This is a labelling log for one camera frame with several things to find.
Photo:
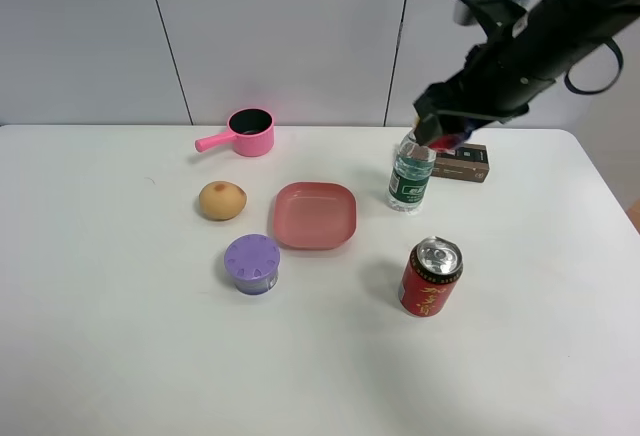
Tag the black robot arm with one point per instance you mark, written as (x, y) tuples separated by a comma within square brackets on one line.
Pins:
[(577, 27)]

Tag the pink square plate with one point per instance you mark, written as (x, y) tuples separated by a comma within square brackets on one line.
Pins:
[(314, 216)]

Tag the clear water bottle green label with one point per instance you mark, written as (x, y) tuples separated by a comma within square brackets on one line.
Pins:
[(412, 168)]

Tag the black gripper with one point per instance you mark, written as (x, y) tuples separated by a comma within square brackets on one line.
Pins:
[(496, 84)]

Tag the dark brown cardboard box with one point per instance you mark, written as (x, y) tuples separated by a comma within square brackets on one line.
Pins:
[(468, 163)]

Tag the pink toy saucepan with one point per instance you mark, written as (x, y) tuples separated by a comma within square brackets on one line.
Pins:
[(250, 132)]

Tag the red drink can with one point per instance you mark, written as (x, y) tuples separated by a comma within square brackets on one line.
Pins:
[(434, 267)]

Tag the purple lidded jar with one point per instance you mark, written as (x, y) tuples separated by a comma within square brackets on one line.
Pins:
[(252, 262)]

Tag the brown bread bun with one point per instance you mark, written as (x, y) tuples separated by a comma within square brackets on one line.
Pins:
[(221, 200)]

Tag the rainbow spiky ball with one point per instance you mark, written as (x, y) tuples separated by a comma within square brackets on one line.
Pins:
[(451, 141)]

